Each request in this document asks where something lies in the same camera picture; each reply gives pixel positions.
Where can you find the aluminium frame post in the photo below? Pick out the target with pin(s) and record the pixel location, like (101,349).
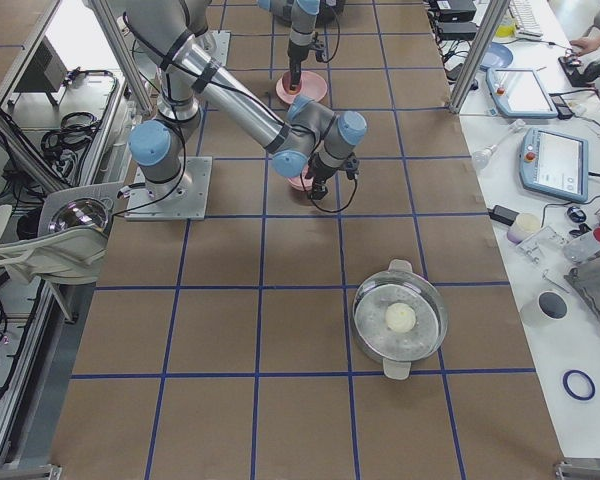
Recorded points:
(488,25)

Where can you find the white steamed bun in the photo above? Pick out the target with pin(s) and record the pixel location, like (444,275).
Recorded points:
(400,317)

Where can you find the steel steamer pot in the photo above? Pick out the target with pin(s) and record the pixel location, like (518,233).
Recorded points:
(396,352)

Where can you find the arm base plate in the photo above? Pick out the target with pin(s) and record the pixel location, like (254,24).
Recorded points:
(216,44)
(184,197)

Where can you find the black power adapter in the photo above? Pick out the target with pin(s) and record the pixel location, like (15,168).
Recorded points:
(503,215)

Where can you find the near teach pendant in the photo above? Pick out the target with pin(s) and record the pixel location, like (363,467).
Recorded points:
(554,164)

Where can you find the pink plate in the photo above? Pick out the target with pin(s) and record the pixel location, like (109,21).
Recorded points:
(312,85)

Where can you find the pink bowl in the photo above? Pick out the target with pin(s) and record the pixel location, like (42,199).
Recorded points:
(301,182)

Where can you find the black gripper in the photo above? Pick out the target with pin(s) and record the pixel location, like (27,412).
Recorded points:
(296,56)
(324,173)

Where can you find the far teach pendant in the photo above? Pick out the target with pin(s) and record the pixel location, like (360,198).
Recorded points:
(519,93)

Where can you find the teach pendant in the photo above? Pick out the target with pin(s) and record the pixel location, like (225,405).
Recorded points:
(519,93)
(554,164)

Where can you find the white paper cup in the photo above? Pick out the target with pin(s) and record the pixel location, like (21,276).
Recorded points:
(546,308)

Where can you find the blue plate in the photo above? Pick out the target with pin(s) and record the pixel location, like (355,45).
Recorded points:
(496,56)

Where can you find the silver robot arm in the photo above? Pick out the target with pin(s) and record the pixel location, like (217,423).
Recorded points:
(312,143)
(302,25)

